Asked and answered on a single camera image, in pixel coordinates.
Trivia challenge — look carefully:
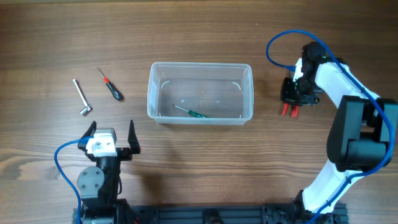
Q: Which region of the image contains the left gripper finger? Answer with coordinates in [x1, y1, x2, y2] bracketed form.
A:
[127, 120, 141, 154]
[81, 121, 96, 139]

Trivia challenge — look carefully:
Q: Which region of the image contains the black red-collared screwdriver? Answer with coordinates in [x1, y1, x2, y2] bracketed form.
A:
[98, 68, 124, 101]

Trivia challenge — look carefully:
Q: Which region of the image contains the green handled screwdriver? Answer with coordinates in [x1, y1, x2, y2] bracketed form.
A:
[174, 105, 207, 118]

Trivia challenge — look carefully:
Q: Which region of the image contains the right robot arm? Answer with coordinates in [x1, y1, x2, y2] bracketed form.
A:
[280, 42, 397, 222]

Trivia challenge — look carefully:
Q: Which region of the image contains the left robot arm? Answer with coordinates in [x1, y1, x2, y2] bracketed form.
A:
[72, 121, 141, 224]

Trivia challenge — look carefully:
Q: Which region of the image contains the clear plastic storage container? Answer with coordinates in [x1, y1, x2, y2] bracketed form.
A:
[147, 62, 254, 125]

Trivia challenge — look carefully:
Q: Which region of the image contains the silver socket wrench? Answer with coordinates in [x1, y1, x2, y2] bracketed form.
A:
[72, 78, 92, 116]

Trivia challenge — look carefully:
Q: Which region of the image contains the left blue cable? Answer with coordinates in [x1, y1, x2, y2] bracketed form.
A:
[53, 136, 94, 224]

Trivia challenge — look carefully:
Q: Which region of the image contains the blue cable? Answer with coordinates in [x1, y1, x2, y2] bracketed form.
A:
[53, 136, 94, 224]
[266, 29, 396, 224]

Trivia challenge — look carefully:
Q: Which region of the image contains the right blue cable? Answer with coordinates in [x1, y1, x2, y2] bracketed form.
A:
[266, 29, 396, 224]

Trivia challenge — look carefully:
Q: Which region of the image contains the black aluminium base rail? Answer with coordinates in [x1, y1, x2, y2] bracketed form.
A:
[80, 203, 350, 224]

